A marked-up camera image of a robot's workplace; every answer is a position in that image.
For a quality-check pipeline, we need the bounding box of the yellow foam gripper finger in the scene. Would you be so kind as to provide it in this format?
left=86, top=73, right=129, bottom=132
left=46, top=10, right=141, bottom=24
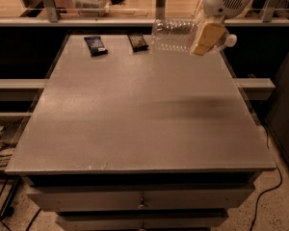
left=190, top=22, right=225, bottom=56

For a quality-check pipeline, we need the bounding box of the clear plastic water bottle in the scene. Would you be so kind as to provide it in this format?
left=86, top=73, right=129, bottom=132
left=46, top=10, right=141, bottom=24
left=150, top=18, right=238, bottom=54

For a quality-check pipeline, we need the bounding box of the dark rxbar chocolate wrapper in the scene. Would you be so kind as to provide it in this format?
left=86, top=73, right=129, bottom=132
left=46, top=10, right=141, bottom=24
left=128, top=34, right=148, bottom=52

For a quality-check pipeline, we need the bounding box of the blue snack bar wrapper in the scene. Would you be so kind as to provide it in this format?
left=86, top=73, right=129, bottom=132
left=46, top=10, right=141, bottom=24
left=84, top=36, right=108, bottom=57

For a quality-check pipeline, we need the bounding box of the grey drawer cabinet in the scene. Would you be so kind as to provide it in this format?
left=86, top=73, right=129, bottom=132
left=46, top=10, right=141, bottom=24
left=7, top=35, right=276, bottom=231

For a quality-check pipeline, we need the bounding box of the clear plastic container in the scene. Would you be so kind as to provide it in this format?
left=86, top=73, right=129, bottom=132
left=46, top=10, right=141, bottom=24
left=73, top=0, right=110, bottom=17

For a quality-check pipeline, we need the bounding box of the metal drawer knob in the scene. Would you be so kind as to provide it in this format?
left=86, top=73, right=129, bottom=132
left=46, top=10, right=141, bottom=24
left=138, top=199, right=147, bottom=210

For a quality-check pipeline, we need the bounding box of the black cable right floor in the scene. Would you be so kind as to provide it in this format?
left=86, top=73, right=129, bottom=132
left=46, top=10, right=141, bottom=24
left=249, top=122, right=284, bottom=231

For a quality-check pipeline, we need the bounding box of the grey metal shelf rail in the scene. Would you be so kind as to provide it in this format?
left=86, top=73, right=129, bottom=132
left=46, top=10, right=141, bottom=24
left=0, top=17, right=289, bottom=27

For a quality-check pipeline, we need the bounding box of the black cables left floor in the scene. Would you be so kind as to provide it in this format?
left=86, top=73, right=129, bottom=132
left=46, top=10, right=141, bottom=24
left=0, top=118, right=42, bottom=231

